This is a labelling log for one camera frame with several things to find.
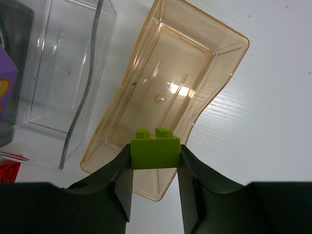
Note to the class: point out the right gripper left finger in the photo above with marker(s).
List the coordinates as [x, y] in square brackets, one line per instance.
[97, 204]

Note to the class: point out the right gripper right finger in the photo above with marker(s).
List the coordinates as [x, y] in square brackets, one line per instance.
[214, 204]

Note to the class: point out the lime green lego brick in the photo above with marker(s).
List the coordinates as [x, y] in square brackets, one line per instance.
[160, 150]

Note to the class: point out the purple lego brick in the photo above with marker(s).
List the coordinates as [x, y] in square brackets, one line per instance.
[8, 76]

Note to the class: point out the red green red lego stack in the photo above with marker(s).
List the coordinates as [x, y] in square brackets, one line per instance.
[9, 169]

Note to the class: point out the amber container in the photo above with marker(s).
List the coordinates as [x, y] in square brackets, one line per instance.
[182, 59]

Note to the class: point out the clear container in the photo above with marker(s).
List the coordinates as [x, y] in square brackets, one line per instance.
[59, 48]

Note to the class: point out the dark grey container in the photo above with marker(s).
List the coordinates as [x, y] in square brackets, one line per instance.
[15, 29]

